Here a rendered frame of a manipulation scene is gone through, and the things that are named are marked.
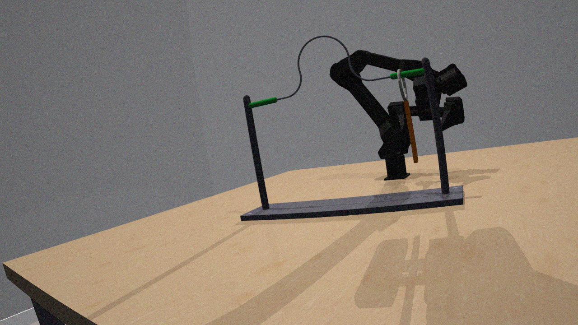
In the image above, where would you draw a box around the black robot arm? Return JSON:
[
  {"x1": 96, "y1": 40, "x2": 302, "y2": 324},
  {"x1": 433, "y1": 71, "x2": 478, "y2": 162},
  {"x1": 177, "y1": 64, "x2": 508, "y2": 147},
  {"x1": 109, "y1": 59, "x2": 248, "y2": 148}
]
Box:
[{"x1": 330, "y1": 50, "x2": 467, "y2": 180}]

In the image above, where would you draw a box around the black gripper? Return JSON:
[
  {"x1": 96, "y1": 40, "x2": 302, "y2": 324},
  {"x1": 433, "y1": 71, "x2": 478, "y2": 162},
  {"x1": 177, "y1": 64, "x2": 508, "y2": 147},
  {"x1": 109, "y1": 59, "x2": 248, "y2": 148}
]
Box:
[{"x1": 387, "y1": 94, "x2": 465, "y2": 134}]

